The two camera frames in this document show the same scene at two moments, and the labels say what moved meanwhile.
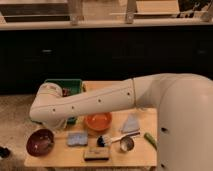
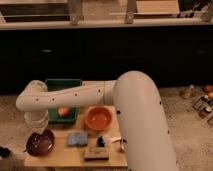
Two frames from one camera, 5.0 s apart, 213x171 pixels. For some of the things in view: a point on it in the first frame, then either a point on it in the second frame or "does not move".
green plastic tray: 74,86 does not move
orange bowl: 98,121 does not move
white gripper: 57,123 -> 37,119
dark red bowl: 40,142 does not move
